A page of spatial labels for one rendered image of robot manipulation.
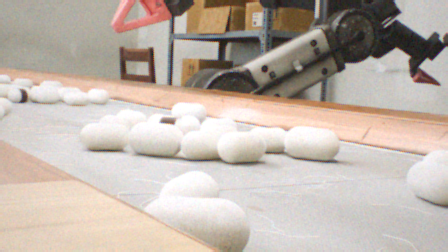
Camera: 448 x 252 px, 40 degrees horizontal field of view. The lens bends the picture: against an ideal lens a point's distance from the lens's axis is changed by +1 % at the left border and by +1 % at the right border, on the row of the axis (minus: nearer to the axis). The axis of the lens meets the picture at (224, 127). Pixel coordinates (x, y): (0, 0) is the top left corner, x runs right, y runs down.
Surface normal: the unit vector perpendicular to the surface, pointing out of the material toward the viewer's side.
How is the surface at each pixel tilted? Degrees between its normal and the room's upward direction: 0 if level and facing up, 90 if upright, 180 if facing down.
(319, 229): 0
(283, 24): 90
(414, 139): 45
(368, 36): 88
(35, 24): 90
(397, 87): 90
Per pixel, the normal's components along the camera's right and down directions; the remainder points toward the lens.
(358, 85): -0.86, 0.00
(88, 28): 0.51, 0.11
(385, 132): -0.55, -0.69
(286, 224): 0.05, -0.99
